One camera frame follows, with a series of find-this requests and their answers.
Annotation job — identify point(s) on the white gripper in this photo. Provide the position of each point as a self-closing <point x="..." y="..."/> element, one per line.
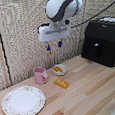
<point x="54" y="32"/>

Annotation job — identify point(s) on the white black Franka robot arm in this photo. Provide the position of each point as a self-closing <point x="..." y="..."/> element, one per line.
<point x="60" y="5"/>

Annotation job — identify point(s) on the black air fryer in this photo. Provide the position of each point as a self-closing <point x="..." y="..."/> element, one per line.
<point x="104" y="44"/>

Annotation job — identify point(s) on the yellow food piece in bowl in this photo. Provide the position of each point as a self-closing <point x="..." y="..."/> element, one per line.
<point x="58" y="69"/>

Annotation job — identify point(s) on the small white bowl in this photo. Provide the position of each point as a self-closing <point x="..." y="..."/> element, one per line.
<point x="60" y="72"/>

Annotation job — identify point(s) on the beige woven folding screen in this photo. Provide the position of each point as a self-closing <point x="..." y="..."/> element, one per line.
<point x="24" y="36"/>

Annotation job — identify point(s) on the pink mug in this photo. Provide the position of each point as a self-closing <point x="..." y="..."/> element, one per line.
<point x="40" y="76"/>

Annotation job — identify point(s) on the yellow rectangular block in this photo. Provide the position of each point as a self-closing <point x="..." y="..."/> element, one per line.
<point x="61" y="83"/>

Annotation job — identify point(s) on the white plate with patterned rim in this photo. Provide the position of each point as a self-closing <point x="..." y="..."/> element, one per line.
<point x="23" y="102"/>

